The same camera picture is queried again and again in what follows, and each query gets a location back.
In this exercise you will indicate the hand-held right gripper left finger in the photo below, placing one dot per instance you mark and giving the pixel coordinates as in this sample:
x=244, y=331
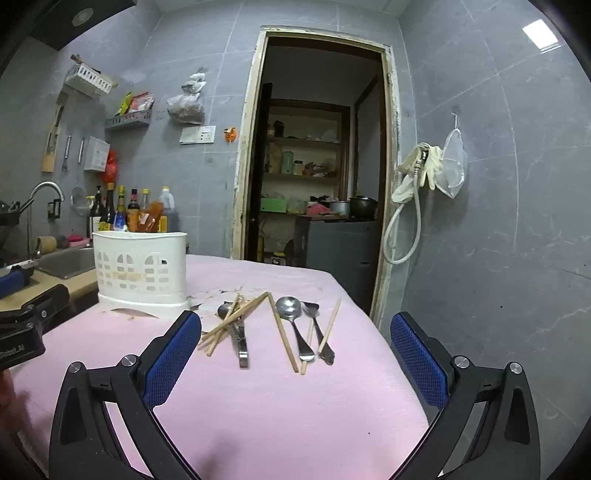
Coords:
x=171, y=357

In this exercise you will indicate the white blue salt bag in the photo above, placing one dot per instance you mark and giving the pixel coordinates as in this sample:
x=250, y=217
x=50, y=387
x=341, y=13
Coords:
x=121, y=224

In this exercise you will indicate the yellow capped sauce bottle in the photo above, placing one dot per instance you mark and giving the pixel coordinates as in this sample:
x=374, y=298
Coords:
x=121, y=203

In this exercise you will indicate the brown loofah sponge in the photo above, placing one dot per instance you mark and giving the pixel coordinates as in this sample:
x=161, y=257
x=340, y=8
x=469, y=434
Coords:
x=46, y=243

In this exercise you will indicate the wooden door frame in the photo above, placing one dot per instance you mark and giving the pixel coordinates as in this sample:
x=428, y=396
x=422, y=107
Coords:
x=240, y=184

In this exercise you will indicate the green box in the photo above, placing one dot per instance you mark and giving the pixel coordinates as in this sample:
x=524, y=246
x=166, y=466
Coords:
x=273, y=205

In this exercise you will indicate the steel sink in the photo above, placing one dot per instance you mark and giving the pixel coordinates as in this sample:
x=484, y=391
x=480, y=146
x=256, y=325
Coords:
x=69, y=263

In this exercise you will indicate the red chili powder bag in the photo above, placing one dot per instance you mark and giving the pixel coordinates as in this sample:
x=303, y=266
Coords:
x=150, y=219

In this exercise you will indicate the white wall basket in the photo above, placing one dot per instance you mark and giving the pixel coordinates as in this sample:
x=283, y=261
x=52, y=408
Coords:
x=90, y=81

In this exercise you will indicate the clear bag of dried goods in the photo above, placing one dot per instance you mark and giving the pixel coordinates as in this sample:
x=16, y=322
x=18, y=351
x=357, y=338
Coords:
x=187, y=108

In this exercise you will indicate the large metal spoon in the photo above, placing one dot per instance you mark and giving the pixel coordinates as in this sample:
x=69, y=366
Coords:
x=289, y=307

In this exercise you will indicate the orange wall hook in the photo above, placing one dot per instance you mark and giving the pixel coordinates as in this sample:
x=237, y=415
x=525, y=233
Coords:
x=231, y=134

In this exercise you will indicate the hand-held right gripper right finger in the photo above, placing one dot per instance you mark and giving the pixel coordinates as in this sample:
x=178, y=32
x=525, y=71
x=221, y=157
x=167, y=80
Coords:
x=418, y=360

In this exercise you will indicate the small metal spoon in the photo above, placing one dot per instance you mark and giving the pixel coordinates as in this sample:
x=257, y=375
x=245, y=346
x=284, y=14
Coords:
x=225, y=312

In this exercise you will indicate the metal peeler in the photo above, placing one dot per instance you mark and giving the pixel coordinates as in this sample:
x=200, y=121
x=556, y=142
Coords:
x=66, y=152

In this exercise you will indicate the wooden knife holder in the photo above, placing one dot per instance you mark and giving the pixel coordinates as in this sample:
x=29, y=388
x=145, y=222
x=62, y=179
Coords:
x=51, y=147

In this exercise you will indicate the grey wall shelf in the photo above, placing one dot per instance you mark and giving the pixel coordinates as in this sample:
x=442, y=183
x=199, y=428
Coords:
x=129, y=121

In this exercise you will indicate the grey cabinet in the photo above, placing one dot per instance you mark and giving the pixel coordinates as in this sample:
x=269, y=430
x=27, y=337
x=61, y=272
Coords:
x=337, y=258

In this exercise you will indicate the red capped sauce bottle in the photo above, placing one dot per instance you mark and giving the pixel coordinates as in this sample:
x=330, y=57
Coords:
x=133, y=207

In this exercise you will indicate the steel faucet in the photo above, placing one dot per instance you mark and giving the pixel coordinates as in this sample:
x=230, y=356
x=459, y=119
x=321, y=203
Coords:
x=44, y=185

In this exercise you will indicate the white wall switch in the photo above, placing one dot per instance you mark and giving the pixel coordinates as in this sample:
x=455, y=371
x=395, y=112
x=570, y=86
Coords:
x=189, y=136

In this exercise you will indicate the wooden shelf unit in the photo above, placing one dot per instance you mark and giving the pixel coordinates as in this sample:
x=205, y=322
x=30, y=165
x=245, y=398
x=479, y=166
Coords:
x=300, y=141

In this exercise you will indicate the pink soap dish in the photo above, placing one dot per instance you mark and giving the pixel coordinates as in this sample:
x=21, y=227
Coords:
x=79, y=241

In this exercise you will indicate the black wall bracket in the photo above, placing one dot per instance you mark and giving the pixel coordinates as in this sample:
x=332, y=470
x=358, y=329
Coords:
x=54, y=208

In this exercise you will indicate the red seasoning packet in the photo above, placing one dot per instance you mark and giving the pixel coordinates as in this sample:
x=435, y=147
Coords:
x=142, y=102

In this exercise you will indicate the pink cloth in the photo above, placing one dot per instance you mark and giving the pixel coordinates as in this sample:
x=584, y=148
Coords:
x=317, y=210

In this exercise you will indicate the black wok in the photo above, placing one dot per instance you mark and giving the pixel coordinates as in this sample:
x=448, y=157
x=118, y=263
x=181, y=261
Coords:
x=9, y=221

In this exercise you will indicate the steel wool scrubber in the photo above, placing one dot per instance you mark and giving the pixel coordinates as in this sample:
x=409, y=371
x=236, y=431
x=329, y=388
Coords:
x=62, y=241

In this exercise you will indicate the green jar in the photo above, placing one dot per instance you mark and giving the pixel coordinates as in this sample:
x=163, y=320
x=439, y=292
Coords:
x=287, y=163

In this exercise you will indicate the dark pump bottle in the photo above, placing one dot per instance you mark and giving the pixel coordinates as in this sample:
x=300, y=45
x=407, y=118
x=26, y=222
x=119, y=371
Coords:
x=97, y=210

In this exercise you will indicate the large oil jug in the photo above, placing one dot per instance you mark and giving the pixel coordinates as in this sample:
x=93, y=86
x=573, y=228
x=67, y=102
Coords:
x=170, y=207

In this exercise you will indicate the tall soy sauce bottle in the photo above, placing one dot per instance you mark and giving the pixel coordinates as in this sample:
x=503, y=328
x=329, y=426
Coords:
x=108, y=207

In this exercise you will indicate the metal mesh strainer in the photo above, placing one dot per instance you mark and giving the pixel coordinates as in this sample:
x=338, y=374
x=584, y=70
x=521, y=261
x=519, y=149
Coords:
x=79, y=201

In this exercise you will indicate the cream rubber gloves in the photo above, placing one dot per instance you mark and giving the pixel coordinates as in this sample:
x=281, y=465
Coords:
x=415, y=161

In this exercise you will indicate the yellow green seasoning packet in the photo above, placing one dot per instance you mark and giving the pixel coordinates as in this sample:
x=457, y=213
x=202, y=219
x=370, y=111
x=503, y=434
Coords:
x=123, y=104

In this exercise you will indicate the steel pot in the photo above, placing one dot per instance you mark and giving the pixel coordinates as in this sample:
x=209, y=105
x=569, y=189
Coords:
x=340, y=208

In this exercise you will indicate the wooden chopstick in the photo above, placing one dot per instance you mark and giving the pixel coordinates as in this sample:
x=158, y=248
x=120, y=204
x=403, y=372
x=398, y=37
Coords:
x=308, y=346
x=240, y=314
x=219, y=344
x=330, y=325
x=284, y=334
x=229, y=314

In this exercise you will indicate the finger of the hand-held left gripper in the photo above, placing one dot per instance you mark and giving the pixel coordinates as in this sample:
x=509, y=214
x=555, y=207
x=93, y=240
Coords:
x=9, y=282
x=46, y=302

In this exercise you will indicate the black pot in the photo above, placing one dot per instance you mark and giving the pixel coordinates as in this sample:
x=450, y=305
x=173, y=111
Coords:
x=363, y=207

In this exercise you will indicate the red plastic bag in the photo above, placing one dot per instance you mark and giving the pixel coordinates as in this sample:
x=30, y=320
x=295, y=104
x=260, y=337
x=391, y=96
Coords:
x=111, y=168

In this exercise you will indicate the white mesh bag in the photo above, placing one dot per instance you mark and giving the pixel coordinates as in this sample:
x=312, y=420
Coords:
x=455, y=161

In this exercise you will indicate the white plastic wall box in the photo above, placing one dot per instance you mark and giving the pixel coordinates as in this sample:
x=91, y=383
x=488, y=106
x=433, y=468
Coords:
x=97, y=154

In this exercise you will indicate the metal fork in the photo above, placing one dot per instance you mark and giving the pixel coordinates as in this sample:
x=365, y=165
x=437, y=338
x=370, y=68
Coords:
x=318, y=330

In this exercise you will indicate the clear yellow capped bottle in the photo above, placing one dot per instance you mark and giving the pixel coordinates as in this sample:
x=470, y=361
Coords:
x=145, y=198

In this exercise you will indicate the white wall socket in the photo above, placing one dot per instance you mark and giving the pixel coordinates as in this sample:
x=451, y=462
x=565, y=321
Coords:
x=207, y=134

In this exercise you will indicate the pink tablecloth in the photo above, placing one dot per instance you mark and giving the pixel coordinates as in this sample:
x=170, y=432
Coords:
x=277, y=415

